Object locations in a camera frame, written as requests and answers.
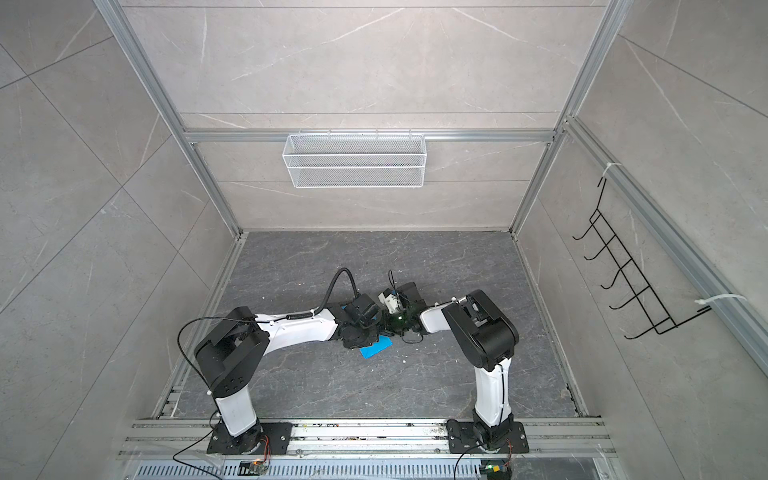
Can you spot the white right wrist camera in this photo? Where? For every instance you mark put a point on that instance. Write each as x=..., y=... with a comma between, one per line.
x=391, y=300

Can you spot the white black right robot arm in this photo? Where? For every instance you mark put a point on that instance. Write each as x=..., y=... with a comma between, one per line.
x=485, y=335

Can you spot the white wire mesh basket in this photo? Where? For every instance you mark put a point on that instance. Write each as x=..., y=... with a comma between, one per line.
x=360, y=160

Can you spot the blue square paper sheet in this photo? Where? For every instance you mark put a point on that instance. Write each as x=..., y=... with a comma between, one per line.
x=380, y=345

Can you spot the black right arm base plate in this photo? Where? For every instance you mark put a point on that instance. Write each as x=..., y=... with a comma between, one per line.
x=487, y=437

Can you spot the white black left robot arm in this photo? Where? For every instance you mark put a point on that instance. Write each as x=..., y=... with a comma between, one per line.
x=229, y=355

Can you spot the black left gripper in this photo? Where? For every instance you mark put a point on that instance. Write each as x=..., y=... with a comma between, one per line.
x=375, y=338

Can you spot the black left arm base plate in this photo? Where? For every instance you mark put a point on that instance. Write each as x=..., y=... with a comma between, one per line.
x=249, y=438

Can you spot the aluminium front rail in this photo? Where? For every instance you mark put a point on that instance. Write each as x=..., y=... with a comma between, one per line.
x=372, y=438

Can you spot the black wire hook rack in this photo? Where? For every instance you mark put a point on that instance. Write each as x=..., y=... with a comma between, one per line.
x=658, y=319

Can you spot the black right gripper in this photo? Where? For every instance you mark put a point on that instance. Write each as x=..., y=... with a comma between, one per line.
x=387, y=323

